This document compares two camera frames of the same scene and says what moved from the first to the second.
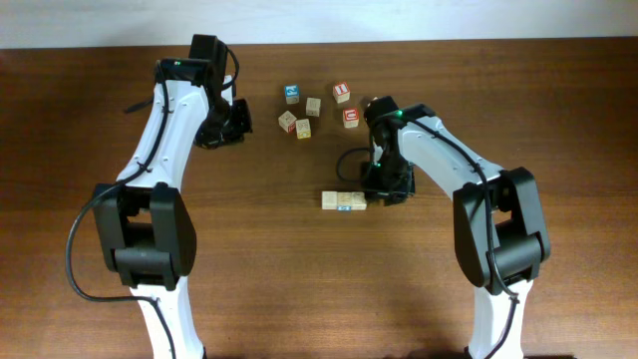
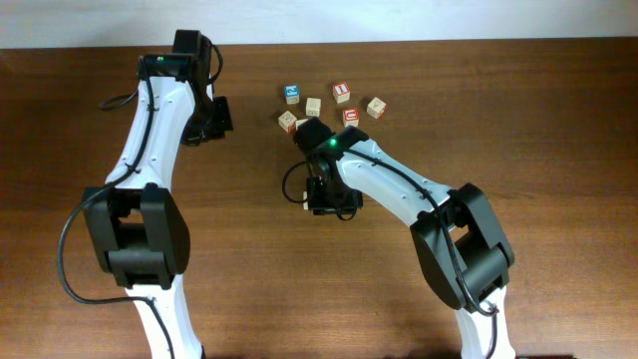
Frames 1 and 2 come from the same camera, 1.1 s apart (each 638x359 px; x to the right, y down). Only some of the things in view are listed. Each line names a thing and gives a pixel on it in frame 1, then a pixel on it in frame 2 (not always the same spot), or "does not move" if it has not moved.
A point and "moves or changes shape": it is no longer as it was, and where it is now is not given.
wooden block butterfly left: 287,122 does not move
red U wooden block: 350,118 does not move
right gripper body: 387,191 to 333,202
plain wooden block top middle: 313,107 does not move
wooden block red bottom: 329,200 moves or changes shape
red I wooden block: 341,92 does not move
